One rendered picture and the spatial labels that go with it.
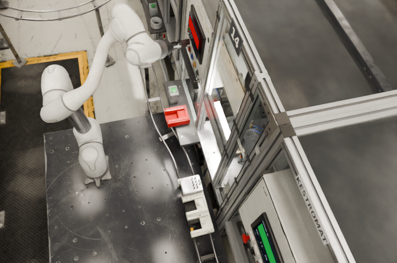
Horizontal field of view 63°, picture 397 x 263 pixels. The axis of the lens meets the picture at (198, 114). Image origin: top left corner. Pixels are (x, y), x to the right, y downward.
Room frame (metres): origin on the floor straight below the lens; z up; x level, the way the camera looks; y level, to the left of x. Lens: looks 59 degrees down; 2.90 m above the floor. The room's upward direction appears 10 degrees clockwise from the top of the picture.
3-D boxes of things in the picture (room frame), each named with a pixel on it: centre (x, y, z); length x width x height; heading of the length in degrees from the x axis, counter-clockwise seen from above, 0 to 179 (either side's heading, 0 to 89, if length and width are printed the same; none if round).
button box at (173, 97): (1.30, 0.19, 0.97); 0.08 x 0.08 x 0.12; 24
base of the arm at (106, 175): (0.73, 0.62, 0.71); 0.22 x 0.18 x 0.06; 24
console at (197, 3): (1.33, -0.01, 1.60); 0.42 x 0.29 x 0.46; 24
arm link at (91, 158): (0.76, 0.63, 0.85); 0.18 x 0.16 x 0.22; 25
